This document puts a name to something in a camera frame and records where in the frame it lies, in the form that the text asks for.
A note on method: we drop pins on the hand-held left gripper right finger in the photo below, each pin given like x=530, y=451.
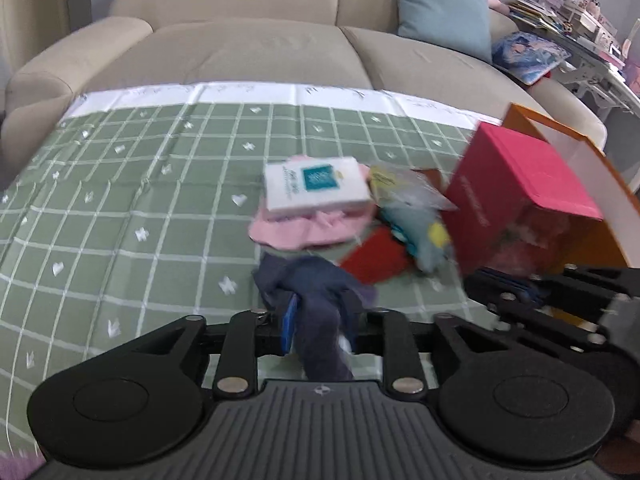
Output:
x=395, y=350

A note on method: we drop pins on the red lidded box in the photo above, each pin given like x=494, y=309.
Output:
x=510, y=170

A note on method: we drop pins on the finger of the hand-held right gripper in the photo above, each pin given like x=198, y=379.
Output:
x=500, y=275
x=500, y=296

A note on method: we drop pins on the beige sofa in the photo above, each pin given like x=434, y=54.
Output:
x=225, y=50

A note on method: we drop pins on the navy blue sock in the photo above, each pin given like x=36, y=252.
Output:
x=320, y=330

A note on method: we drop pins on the white desk shelf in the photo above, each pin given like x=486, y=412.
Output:
x=585, y=15

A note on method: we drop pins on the cream door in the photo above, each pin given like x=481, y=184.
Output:
x=30, y=20

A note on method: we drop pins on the pile of books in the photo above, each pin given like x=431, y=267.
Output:
x=535, y=12

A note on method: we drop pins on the white tissue pack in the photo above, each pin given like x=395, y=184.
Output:
x=315, y=190

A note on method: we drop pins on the orange cardboard box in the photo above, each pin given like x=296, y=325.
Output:
x=595, y=175

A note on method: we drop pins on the printed cartoon pillow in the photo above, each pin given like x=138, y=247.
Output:
x=530, y=55

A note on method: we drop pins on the pink cloth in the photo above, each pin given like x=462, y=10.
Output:
x=295, y=232

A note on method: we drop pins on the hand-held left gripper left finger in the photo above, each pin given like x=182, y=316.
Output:
x=289, y=325

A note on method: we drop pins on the light blue pillow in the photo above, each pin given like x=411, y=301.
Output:
x=442, y=7

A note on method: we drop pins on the blue plush in plastic bag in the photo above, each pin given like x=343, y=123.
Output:
x=420, y=230

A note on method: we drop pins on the green checked tablecloth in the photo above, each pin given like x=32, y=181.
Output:
x=125, y=185

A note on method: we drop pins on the white desk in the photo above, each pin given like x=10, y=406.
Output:
x=595, y=70

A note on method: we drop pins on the red pouch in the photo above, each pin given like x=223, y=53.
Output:
x=375, y=257

